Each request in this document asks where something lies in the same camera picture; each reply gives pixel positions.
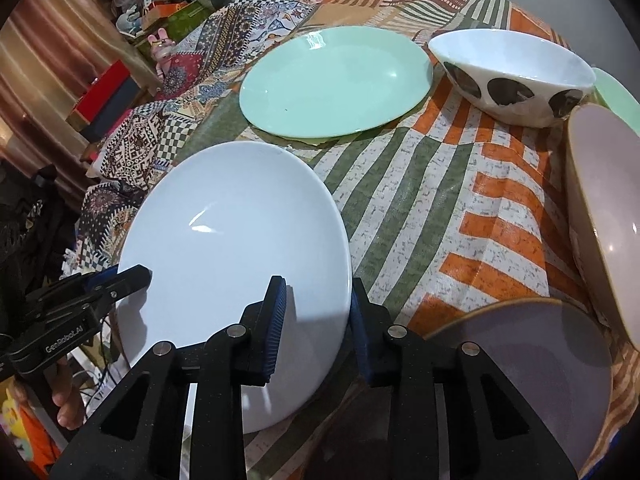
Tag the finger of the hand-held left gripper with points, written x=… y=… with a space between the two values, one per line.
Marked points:
x=127 y=282
x=97 y=280

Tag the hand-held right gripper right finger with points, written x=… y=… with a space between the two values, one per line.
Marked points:
x=360 y=332

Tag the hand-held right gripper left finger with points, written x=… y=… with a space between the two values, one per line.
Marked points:
x=275 y=330

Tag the white plate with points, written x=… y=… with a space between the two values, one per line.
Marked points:
x=230 y=220

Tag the mint green plate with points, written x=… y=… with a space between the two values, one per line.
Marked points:
x=335 y=82

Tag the mint green bowl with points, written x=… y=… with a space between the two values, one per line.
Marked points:
x=617 y=95

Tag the person's left hand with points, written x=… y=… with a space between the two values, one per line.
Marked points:
x=67 y=400

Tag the orange yellow toy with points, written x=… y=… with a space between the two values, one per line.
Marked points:
x=25 y=425

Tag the ornate patterned blanket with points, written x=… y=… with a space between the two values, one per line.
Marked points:
x=145 y=135

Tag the striped orange green patchwork cloth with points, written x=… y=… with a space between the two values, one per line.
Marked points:
x=430 y=200

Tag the dark blue box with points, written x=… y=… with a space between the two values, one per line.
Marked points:
x=117 y=110

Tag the lilac plate brown rim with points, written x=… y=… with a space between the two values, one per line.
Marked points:
x=530 y=360

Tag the red box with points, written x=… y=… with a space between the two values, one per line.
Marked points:
x=100 y=92

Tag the pink bunny toy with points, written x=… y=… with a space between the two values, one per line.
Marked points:
x=161 y=50

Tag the striped brown curtain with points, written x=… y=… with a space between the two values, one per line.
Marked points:
x=45 y=50

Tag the green box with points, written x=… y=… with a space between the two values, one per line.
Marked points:
x=180 y=22

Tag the pink bowl with brown rim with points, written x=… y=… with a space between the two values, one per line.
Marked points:
x=600 y=185

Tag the white bowl with dark spots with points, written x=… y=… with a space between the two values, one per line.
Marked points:
x=510 y=60

